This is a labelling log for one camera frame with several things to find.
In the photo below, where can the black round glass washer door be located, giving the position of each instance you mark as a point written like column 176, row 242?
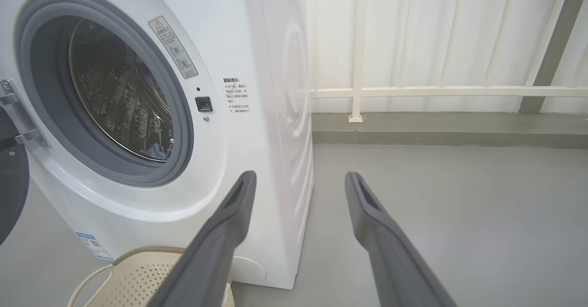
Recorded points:
column 11, row 183

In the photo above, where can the grey warning sticker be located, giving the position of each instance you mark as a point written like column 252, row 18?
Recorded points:
column 173, row 47

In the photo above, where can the perforated steel washer drum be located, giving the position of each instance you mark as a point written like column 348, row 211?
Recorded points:
column 115, row 95

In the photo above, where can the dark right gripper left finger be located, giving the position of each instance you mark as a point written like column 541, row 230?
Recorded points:
column 206, row 261

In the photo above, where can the round white filter cover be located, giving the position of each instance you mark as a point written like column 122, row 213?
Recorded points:
column 250, row 270

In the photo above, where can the cream perforated laundry basket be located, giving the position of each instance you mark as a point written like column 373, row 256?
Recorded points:
column 133, row 284

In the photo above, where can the white metal railing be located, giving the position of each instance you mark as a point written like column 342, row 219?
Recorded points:
column 413, row 91

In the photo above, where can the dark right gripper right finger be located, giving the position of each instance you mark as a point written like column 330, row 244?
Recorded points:
column 395, row 261

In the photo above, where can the blue bear print garment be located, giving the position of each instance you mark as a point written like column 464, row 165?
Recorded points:
column 158, row 152

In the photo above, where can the silver metal door hinge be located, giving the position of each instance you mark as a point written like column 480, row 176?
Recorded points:
column 18, row 114

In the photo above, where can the white front-load washing machine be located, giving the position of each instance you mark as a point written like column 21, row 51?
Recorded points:
column 229, row 160

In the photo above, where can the blue energy label sticker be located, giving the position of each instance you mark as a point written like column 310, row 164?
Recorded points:
column 94, row 246

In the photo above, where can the black door latch socket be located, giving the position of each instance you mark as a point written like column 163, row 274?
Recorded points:
column 204, row 104

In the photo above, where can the grey slanted metal post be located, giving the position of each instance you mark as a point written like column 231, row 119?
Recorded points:
column 551, row 45

